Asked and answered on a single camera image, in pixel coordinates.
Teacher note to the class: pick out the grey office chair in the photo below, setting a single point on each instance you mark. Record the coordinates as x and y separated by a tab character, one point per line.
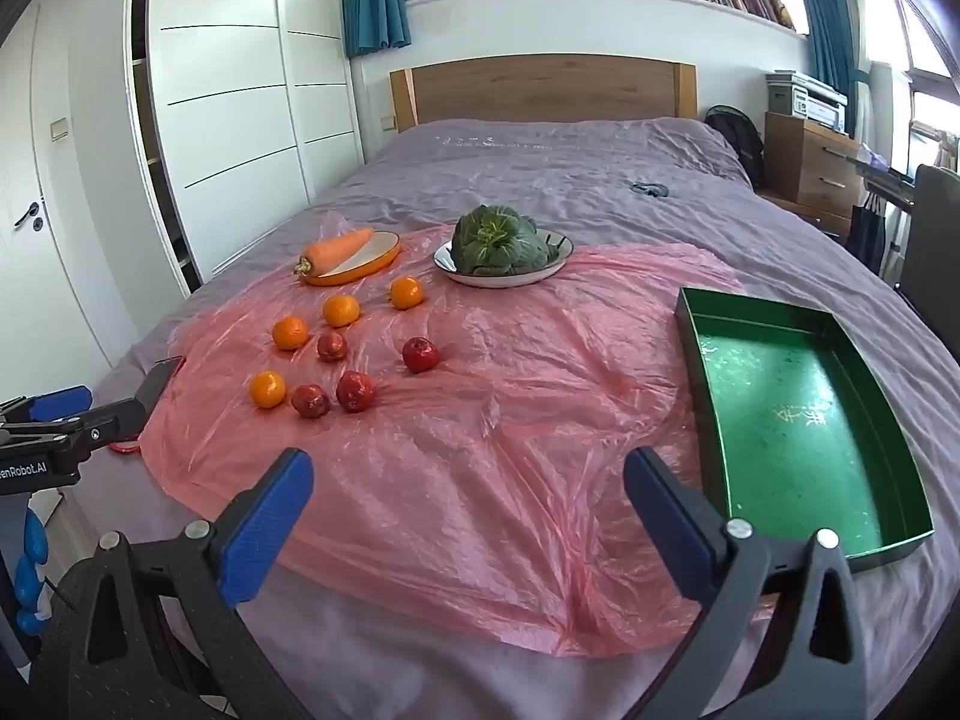
934	240

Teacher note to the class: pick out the small dark object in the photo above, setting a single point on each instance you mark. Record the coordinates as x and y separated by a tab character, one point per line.
649	188

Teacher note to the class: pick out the white wardrobe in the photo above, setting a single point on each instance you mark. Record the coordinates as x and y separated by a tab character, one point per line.
225	52

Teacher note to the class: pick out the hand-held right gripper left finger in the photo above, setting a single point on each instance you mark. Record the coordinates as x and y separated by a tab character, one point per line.
270	517

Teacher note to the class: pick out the white round plate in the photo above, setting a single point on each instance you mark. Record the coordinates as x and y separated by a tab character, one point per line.
510	279

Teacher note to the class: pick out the carrot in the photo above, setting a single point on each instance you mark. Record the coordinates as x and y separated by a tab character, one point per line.
337	247

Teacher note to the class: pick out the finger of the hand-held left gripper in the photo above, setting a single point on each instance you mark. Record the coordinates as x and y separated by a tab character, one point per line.
112	424
60	399

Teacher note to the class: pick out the purple bed sheet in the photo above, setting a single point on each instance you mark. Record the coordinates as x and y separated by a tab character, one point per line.
562	165

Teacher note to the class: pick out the green leafy cabbage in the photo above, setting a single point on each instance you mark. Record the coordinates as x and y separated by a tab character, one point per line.
495	240

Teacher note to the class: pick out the red apple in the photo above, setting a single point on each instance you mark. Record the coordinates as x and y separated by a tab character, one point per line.
332	346
310	400
420	354
355	390

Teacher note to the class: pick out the black phone with red case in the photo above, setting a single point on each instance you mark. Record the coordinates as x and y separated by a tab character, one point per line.
163	379

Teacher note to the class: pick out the desk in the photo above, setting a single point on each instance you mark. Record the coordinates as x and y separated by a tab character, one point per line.
885	180

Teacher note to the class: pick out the black backpack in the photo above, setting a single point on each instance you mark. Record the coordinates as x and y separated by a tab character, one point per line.
739	142

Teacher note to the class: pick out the window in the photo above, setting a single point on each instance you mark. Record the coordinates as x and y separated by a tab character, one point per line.
930	52

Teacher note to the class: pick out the dark blue bag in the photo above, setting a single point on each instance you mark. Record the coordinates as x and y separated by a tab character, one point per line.
866	232

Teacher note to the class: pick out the orange oval plate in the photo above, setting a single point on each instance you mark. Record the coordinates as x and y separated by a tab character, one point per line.
375	251

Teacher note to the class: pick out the light switch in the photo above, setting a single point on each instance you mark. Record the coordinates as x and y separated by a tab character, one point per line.
58	128

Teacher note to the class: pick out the wooden nightstand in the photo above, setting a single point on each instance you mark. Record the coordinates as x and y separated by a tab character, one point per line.
810	165

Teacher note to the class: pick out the pink plastic sheet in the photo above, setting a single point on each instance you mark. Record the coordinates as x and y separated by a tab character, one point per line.
465	465

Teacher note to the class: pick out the white door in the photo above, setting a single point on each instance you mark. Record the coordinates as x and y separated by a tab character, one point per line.
45	202

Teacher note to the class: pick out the grey printer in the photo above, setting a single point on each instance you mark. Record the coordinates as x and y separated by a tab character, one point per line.
817	101

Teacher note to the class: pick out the green metal tray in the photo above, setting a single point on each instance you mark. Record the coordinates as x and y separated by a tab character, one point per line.
787	405

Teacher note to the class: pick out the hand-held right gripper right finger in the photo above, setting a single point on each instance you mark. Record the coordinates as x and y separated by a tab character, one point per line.
667	510

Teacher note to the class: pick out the orange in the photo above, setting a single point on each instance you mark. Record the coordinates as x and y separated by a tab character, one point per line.
341	310
406	292
289	332
268	388

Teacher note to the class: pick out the wooden headboard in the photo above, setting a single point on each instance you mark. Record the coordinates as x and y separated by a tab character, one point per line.
547	86

